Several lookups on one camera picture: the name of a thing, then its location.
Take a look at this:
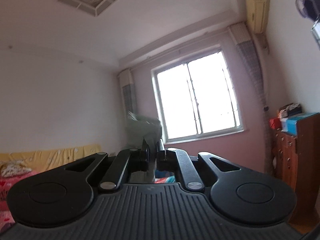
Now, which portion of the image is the light grey-green down jacket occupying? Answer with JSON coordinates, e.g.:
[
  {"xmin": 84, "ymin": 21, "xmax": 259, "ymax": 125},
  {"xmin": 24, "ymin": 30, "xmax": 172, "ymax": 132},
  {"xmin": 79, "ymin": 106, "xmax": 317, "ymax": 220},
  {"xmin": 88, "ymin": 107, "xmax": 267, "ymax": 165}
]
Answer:
[{"xmin": 125, "ymin": 112, "xmax": 162, "ymax": 184}]

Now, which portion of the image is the yellow headboard cover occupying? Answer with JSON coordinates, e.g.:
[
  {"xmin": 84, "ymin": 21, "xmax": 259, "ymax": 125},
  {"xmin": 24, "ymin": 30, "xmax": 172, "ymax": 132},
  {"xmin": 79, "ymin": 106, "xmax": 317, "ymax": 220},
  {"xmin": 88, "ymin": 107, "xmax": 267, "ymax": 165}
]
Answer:
[{"xmin": 1, "ymin": 144, "xmax": 101, "ymax": 173}]

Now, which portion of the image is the pink plush love-you bedspread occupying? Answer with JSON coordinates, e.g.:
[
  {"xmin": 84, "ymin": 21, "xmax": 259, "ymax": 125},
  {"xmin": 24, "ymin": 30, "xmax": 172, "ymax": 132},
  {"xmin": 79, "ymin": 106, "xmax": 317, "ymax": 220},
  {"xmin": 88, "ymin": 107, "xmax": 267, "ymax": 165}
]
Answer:
[{"xmin": 0, "ymin": 169, "xmax": 38, "ymax": 233}]

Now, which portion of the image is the floral patterned small pillow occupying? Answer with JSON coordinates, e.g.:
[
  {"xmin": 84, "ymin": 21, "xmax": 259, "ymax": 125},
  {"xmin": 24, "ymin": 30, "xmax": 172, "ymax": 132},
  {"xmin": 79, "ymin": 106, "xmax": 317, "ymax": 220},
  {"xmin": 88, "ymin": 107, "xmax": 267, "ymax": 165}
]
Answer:
[{"xmin": 1, "ymin": 160, "xmax": 32, "ymax": 178}]

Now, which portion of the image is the brown wooden dresser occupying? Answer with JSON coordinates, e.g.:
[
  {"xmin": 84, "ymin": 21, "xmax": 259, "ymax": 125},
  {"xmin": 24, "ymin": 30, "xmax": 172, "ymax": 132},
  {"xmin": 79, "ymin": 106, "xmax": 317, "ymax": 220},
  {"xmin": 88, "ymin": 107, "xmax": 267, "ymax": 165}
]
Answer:
[{"xmin": 273, "ymin": 114, "xmax": 319, "ymax": 217}]

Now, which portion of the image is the red box on dresser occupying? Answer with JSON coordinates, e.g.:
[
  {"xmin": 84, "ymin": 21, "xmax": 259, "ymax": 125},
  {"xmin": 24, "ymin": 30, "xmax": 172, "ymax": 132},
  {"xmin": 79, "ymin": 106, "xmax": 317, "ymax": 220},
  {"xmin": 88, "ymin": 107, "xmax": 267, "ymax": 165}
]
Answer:
[{"xmin": 269, "ymin": 118, "xmax": 282, "ymax": 130}]

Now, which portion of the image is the orange teal white quilt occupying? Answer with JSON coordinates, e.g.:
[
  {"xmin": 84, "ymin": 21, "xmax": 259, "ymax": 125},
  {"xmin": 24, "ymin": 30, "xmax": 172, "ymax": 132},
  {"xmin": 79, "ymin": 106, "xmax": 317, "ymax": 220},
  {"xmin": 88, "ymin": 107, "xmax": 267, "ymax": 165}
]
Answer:
[{"xmin": 155, "ymin": 170, "xmax": 176, "ymax": 184}]

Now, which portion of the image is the teal box on dresser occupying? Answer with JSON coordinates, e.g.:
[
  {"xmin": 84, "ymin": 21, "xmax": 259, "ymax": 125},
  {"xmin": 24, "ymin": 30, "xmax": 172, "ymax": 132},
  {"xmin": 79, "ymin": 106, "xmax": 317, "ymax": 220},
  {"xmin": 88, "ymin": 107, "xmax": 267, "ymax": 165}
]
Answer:
[{"xmin": 280, "ymin": 113, "xmax": 318, "ymax": 135}]

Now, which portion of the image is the window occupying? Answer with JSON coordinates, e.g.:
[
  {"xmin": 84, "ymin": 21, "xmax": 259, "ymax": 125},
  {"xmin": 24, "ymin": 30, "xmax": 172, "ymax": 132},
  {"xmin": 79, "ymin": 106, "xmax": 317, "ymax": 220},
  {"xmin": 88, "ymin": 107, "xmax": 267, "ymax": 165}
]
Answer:
[{"xmin": 151, "ymin": 46, "xmax": 245, "ymax": 144}]

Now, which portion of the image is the grey checked left curtain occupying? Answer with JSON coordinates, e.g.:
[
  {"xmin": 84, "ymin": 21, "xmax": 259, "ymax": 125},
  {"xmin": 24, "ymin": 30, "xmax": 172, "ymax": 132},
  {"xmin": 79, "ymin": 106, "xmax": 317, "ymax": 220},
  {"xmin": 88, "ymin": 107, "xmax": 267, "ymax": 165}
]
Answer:
[{"xmin": 118, "ymin": 69, "xmax": 137, "ymax": 114}]

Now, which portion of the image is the grey checked curtain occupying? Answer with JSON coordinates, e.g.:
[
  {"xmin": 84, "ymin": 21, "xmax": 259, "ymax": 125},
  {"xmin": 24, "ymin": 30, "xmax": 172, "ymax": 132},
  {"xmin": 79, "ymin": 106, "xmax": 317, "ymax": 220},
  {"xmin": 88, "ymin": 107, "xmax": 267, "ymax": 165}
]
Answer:
[
  {"xmin": 118, "ymin": 69, "xmax": 137, "ymax": 114},
  {"xmin": 228, "ymin": 22, "xmax": 273, "ymax": 175}
]

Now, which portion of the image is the grey checked right curtain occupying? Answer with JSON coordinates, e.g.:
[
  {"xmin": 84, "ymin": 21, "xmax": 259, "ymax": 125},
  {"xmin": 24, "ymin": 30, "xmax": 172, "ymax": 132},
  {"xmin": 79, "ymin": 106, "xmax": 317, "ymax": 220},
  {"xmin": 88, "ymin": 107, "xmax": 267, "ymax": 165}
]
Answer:
[{"xmin": 228, "ymin": 22, "xmax": 273, "ymax": 175}]

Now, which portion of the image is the cream wall air conditioner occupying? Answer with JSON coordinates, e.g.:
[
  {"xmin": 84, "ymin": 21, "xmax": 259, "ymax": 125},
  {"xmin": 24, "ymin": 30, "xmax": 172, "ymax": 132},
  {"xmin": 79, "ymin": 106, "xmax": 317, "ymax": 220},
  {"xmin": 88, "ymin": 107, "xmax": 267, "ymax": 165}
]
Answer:
[{"xmin": 245, "ymin": 0, "xmax": 270, "ymax": 34}]

